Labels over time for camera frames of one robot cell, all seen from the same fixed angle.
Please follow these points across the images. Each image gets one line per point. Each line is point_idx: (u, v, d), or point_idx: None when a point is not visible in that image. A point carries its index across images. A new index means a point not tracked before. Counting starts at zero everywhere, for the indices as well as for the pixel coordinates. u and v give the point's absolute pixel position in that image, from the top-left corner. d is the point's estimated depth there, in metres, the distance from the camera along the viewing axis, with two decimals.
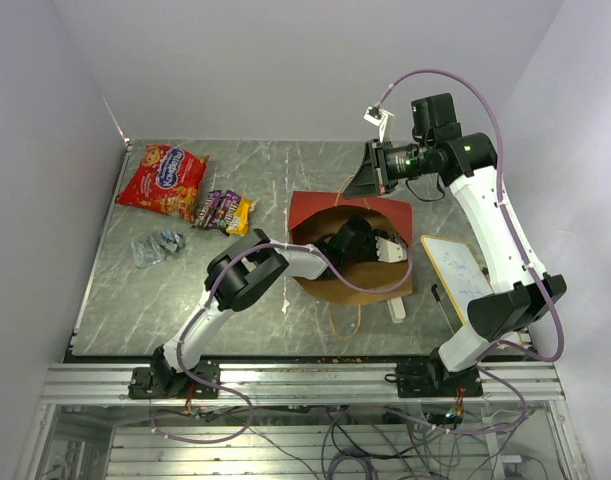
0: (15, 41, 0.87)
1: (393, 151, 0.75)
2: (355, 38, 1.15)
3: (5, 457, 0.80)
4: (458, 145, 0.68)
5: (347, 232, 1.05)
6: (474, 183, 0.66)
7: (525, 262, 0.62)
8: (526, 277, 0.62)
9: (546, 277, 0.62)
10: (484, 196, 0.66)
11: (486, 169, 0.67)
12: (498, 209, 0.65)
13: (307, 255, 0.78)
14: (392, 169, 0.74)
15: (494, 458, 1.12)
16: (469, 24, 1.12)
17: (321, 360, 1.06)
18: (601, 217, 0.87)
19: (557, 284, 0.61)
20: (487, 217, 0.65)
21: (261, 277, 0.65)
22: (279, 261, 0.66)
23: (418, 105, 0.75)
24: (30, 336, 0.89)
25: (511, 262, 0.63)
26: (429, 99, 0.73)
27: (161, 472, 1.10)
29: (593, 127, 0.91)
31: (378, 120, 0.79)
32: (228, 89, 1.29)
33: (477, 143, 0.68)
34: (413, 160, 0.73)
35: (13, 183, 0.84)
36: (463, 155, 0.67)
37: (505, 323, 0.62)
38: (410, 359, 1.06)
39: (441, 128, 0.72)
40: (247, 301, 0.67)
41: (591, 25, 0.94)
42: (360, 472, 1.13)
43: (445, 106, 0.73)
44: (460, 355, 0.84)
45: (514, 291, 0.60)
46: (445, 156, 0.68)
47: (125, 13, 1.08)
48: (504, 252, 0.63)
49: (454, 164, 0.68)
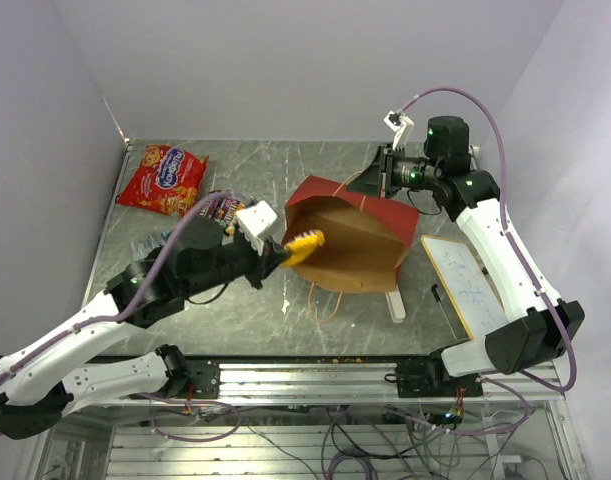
0: (15, 42, 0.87)
1: (402, 161, 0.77)
2: (355, 38, 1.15)
3: (5, 458, 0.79)
4: (460, 181, 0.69)
5: (170, 237, 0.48)
6: (478, 214, 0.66)
7: (537, 287, 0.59)
8: (538, 302, 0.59)
9: (560, 303, 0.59)
10: (489, 225, 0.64)
11: (490, 201, 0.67)
12: (504, 237, 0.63)
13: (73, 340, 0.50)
14: (396, 178, 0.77)
15: (494, 458, 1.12)
16: (468, 24, 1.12)
17: (321, 360, 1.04)
18: (599, 216, 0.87)
19: (574, 310, 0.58)
20: (494, 246, 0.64)
21: (1, 423, 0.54)
22: None
23: (435, 128, 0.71)
24: (30, 337, 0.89)
25: (522, 287, 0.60)
26: (446, 127, 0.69)
27: (161, 472, 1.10)
29: (591, 129, 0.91)
31: (396, 127, 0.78)
32: (227, 89, 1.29)
33: (480, 182, 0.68)
34: (418, 175, 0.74)
35: (13, 182, 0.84)
36: (467, 190, 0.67)
37: (523, 352, 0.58)
38: (410, 359, 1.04)
39: (451, 160, 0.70)
40: (37, 423, 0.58)
41: (589, 26, 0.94)
42: (360, 472, 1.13)
43: (460, 136, 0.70)
44: (465, 365, 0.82)
45: (528, 316, 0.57)
46: (450, 193, 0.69)
47: (124, 14, 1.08)
48: (513, 278, 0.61)
49: (458, 200, 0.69)
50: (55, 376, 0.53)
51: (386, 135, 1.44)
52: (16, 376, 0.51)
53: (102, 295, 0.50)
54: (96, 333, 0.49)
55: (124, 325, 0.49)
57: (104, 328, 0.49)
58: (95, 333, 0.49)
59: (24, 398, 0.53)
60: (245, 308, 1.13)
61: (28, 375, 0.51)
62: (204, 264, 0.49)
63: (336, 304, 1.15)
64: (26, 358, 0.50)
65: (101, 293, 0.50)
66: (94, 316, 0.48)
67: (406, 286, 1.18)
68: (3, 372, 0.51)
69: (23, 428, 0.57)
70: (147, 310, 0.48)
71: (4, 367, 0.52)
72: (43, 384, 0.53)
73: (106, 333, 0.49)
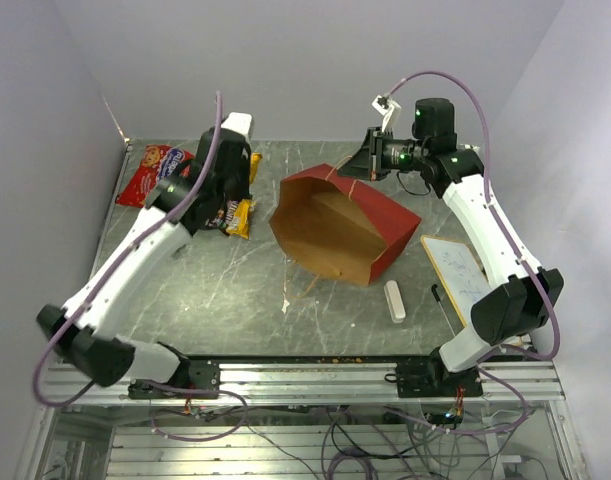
0: (15, 42, 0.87)
1: (391, 143, 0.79)
2: (355, 37, 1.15)
3: (5, 459, 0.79)
4: (446, 159, 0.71)
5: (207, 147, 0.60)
6: (463, 188, 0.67)
7: (518, 255, 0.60)
8: (519, 270, 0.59)
9: (539, 271, 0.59)
10: (473, 199, 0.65)
11: (474, 176, 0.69)
12: (487, 210, 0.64)
13: (138, 252, 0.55)
14: (386, 160, 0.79)
15: (494, 458, 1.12)
16: (469, 23, 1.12)
17: (321, 360, 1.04)
18: (600, 215, 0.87)
19: (553, 277, 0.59)
20: (478, 219, 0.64)
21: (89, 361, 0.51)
22: (85, 337, 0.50)
23: (422, 109, 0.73)
24: (30, 338, 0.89)
25: (504, 256, 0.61)
26: (433, 107, 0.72)
27: (161, 472, 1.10)
29: (591, 129, 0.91)
31: (384, 110, 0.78)
32: (227, 89, 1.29)
33: (465, 159, 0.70)
34: (407, 156, 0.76)
35: (13, 182, 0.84)
36: (451, 167, 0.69)
37: (506, 318, 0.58)
38: (410, 359, 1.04)
39: (438, 139, 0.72)
40: (118, 365, 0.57)
41: (589, 26, 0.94)
42: (360, 472, 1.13)
43: (447, 117, 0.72)
44: (462, 355, 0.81)
45: (509, 283, 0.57)
46: (436, 170, 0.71)
47: (124, 13, 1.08)
48: (495, 248, 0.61)
49: (443, 176, 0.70)
50: (125, 298, 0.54)
51: None
52: (93, 306, 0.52)
53: (144, 212, 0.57)
54: (156, 240, 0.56)
55: (178, 228, 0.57)
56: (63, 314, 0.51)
57: (162, 233, 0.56)
58: (156, 240, 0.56)
59: (107, 330, 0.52)
60: (245, 308, 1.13)
61: (105, 299, 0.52)
62: (229, 170, 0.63)
63: (336, 304, 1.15)
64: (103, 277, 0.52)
65: (143, 211, 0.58)
66: (150, 226, 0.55)
67: (406, 286, 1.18)
68: (79, 306, 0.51)
69: (107, 374, 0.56)
70: (195, 209, 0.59)
71: (74, 306, 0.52)
72: (117, 313, 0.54)
73: (165, 238, 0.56)
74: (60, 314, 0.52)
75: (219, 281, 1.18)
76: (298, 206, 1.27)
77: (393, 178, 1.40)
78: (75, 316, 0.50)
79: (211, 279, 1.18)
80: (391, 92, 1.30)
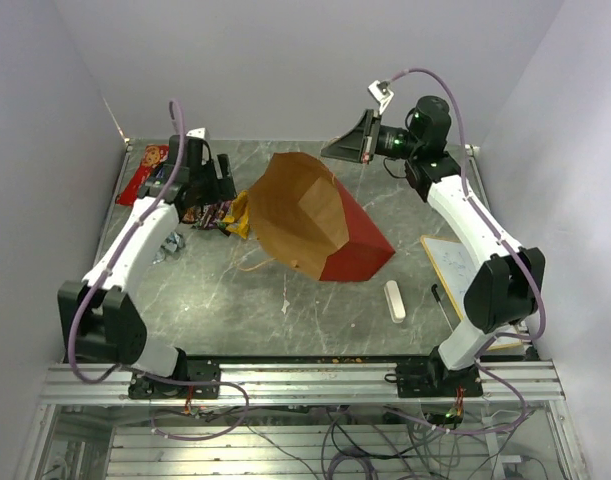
0: (15, 42, 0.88)
1: (387, 130, 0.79)
2: (354, 38, 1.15)
3: (5, 459, 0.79)
4: (428, 166, 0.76)
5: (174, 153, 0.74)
6: (443, 187, 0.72)
7: (498, 236, 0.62)
8: (502, 250, 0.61)
9: (521, 249, 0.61)
10: (452, 195, 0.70)
11: (453, 177, 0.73)
12: (466, 202, 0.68)
13: (149, 225, 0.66)
14: (379, 146, 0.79)
15: (494, 458, 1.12)
16: (469, 24, 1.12)
17: (321, 360, 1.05)
18: (598, 216, 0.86)
19: (535, 255, 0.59)
20: (459, 211, 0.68)
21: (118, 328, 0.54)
22: (114, 300, 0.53)
23: (423, 116, 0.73)
24: (31, 336, 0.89)
25: (485, 239, 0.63)
26: (432, 121, 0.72)
27: (161, 472, 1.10)
29: (589, 128, 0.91)
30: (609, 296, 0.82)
31: (381, 97, 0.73)
32: (226, 90, 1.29)
33: (444, 168, 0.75)
34: (401, 146, 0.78)
35: (12, 183, 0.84)
36: (431, 173, 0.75)
37: (495, 299, 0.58)
38: (410, 359, 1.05)
39: (428, 147, 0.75)
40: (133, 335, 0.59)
41: (588, 26, 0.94)
42: (360, 472, 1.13)
43: (443, 129, 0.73)
44: (460, 351, 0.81)
45: (491, 260, 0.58)
46: (418, 176, 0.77)
47: (124, 13, 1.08)
48: (477, 233, 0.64)
49: (423, 182, 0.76)
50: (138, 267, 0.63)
51: None
52: (115, 272, 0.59)
53: (139, 201, 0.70)
54: (157, 215, 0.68)
55: (171, 208, 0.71)
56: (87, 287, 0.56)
57: (163, 211, 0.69)
58: (158, 218, 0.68)
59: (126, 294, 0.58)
60: (245, 308, 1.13)
61: (125, 265, 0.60)
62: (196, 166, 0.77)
63: (337, 303, 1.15)
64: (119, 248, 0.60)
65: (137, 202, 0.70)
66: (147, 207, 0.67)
67: (406, 286, 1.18)
68: (103, 270, 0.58)
69: (128, 343, 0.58)
70: (181, 197, 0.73)
71: (96, 274, 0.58)
72: (132, 282, 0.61)
73: (164, 213, 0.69)
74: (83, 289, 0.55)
75: (219, 281, 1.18)
76: (287, 205, 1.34)
77: (393, 179, 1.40)
78: (101, 280, 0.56)
79: (211, 279, 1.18)
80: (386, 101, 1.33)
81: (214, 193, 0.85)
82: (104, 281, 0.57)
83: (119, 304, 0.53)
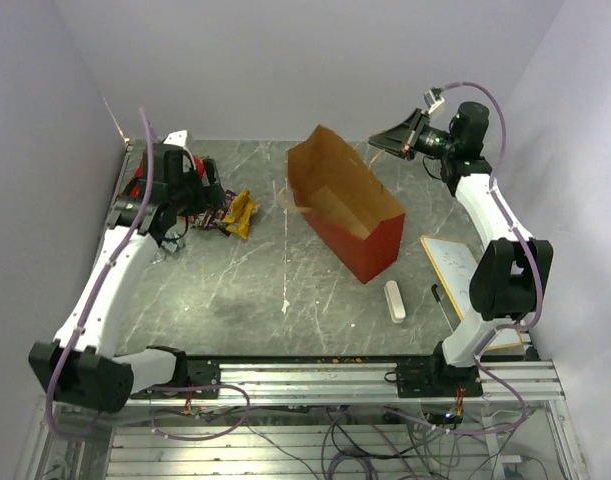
0: (15, 42, 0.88)
1: (430, 130, 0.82)
2: (354, 37, 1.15)
3: (4, 459, 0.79)
4: (461, 163, 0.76)
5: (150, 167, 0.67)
6: (468, 177, 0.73)
7: (510, 224, 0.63)
8: (511, 236, 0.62)
9: (531, 240, 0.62)
10: (475, 186, 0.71)
11: (484, 176, 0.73)
12: (488, 194, 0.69)
13: (120, 267, 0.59)
14: (419, 143, 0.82)
15: (494, 458, 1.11)
16: (468, 24, 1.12)
17: (321, 360, 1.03)
18: (598, 216, 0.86)
19: (544, 248, 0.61)
20: (479, 199, 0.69)
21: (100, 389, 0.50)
22: (90, 364, 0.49)
23: (461, 115, 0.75)
24: (31, 336, 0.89)
25: (497, 225, 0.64)
26: (469, 119, 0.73)
27: (161, 472, 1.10)
29: (589, 128, 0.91)
30: (609, 296, 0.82)
31: (435, 100, 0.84)
32: (227, 90, 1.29)
33: (478, 168, 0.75)
34: (441, 144, 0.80)
35: (12, 183, 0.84)
36: (462, 168, 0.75)
37: (495, 282, 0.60)
38: (410, 359, 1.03)
39: (464, 146, 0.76)
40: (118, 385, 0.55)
41: (589, 25, 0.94)
42: (360, 472, 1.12)
43: (479, 129, 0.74)
44: (459, 347, 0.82)
45: (498, 241, 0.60)
46: (450, 172, 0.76)
47: (124, 13, 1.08)
48: (491, 218, 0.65)
49: (454, 178, 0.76)
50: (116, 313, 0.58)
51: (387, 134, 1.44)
52: (87, 328, 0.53)
53: (109, 232, 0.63)
54: (131, 251, 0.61)
55: (147, 237, 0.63)
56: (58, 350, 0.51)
57: (136, 246, 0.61)
58: (131, 254, 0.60)
59: (104, 351, 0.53)
60: (245, 308, 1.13)
61: (99, 318, 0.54)
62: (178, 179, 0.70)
63: (337, 304, 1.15)
64: (91, 299, 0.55)
65: (107, 233, 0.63)
66: (121, 241, 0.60)
67: (406, 286, 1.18)
68: (74, 330, 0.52)
69: (114, 394, 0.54)
70: (158, 219, 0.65)
71: (67, 334, 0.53)
72: (111, 333, 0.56)
73: (138, 248, 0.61)
74: (54, 353, 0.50)
75: (219, 281, 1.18)
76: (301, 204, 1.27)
77: (393, 178, 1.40)
78: (73, 343, 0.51)
79: (211, 279, 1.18)
80: (387, 102, 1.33)
81: (201, 202, 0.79)
82: (76, 342, 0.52)
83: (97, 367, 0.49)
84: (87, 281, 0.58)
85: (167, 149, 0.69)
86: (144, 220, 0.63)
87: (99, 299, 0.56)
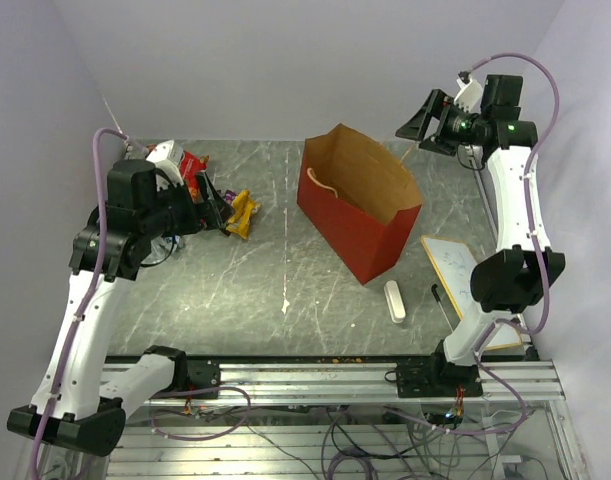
0: (15, 43, 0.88)
1: (456, 112, 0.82)
2: (354, 38, 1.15)
3: (5, 459, 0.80)
4: (503, 123, 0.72)
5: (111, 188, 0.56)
6: (506, 155, 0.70)
7: (531, 230, 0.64)
8: (528, 244, 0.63)
9: (546, 250, 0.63)
10: (512, 168, 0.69)
11: (522, 148, 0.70)
12: (522, 182, 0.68)
13: (89, 320, 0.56)
14: (447, 126, 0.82)
15: (494, 458, 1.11)
16: (468, 23, 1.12)
17: (321, 360, 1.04)
18: (599, 216, 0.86)
19: (557, 260, 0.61)
20: (509, 188, 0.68)
21: (83, 450, 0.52)
22: (68, 435, 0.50)
23: (490, 79, 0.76)
24: (31, 336, 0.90)
25: (517, 227, 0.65)
26: (501, 76, 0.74)
27: (161, 472, 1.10)
29: (586, 128, 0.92)
30: None
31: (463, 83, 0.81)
32: (227, 90, 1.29)
33: (522, 130, 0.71)
34: (468, 124, 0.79)
35: (12, 182, 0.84)
36: (504, 130, 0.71)
37: (498, 285, 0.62)
38: (410, 359, 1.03)
39: (499, 107, 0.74)
40: (108, 433, 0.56)
41: (589, 25, 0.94)
42: (360, 472, 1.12)
43: (513, 88, 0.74)
44: (460, 345, 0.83)
45: (511, 251, 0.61)
46: (489, 133, 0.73)
47: (124, 13, 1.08)
48: (513, 217, 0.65)
49: (494, 139, 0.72)
50: (97, 364, 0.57)
51: (387, 134, 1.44)
52: (63, 393, 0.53)
53: (73, 277, 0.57)
54: (100, 302, 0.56)
55: (115, 281, 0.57)
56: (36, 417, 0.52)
57: (104, 297, 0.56)
58: (101, 304, 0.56)
59: (85, 410, 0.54)
60: (245, 308, 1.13)
61: (74, 380, 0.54)
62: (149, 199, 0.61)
63: (337, 303, 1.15)
64: (63, 362, 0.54)
65: (72, 276, 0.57)
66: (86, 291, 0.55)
67: (406, 286, 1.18)
68: (49, 399, 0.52)
69: (105, 441, 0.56)
70: (128, 254, 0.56)
71: (43, 399, 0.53)
72: (92, 387, 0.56)
73: (108, 297, 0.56)
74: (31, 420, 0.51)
75: (218, 281, 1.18)
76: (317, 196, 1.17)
77: None
78: (49, 411, 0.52)
79: (211, 279, 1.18)
80: (387, 101, 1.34)
81: (193, 219, 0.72)
82: (53, 408, 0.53)
83: (74, 438, 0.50)
84: (61, 334, 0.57)
85: (138, 166, 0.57)
86: (109, 261, 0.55)
87: (72, 359, 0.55)
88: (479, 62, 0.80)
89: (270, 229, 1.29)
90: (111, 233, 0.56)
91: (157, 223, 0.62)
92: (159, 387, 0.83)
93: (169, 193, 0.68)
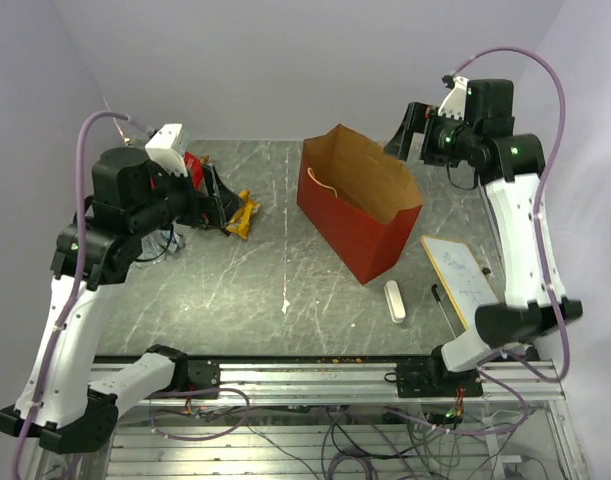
0: (16, 43, 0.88)
1: (443, 125, 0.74)
2: (353, 38, 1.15)
3: (5, 458, 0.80)
4: (505, 143, 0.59)
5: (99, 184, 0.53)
6: (512, 190, 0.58)
7: (546, 282, 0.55)
8: (544, 298, 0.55)
9: (563, 301, 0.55)
10: (519, 205, 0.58)
11: (525, 176, 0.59)
12: (531, 221, 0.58)
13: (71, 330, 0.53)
14: (434, 142, 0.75)
15: (494, 458, 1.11)
16: (468, 23, 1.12)
17: (321, 359, 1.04)
18: (599, 216, 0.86)
19: (574, 309, 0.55)
20: (518, 229, 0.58)
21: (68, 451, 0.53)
22: (52, 442, 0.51)
23: (474, 87, 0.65)
24: (32, 336, 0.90)
25: (531, 279, 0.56)
26: (488, 84, 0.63)
27: (160, 472, 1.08)
29: (586, 129, 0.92)
30: (610, 297, 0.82)
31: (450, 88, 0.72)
32: (227, 90, 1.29)
33: (527, 156, 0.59)
34: (452, 138, 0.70)
35: (12, 182, 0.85)
36: (506, 155, 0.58)
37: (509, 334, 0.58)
38: (410, 359, 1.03)
39: (492, 121, 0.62)
40: (95, 431, 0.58)
41: (589, 25, 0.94)
42: (360, 472, 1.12)
43: (500, 96, 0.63)
44: (462, 356, 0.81)
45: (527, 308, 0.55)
46: (489, 154, 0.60)
47: (124, 14, 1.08)
48: (526, 266, 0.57)
49: (495, 164, 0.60)
50: (83, 369, 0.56)
51: (387, 134, 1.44)
52: (46, 402, 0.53)
53: (54, 281, 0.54)
54: (81, 311, 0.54)
55: (99, 290, 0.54)
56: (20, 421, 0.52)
57: (85, 306, 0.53)
58: (82, 314, 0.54)
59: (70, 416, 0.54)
60: (245, 308, 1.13)
61: (56, 390, 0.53)
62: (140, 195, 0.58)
63: (337, 303, 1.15)
64: (45, 370, 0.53)
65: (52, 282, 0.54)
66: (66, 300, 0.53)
67: (406, 286, 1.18)
68: (31, 407, 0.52)
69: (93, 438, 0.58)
70: (113, 258, 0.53)
71: (26, 405, 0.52)
72: (76, 393, 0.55)
73: (89, 307, 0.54)
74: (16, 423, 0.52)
75: (218, 281, 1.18)
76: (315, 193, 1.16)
77: None
78: (32, 417, 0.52)
79: (211, 279, 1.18)
80: (387, 101, 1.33)
81: (194, 210, 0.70)
82: (36, 414, 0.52)
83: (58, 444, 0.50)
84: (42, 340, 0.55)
85: (124, 163, 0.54)
86: (91, 269, 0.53)
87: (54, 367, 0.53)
88: (463, 62, 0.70)
89: (270, 229, 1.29)
90: (95, 234, 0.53)
91: (151, 220, 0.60)
92: (157, 388, 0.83)
93: (169, 184, 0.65)
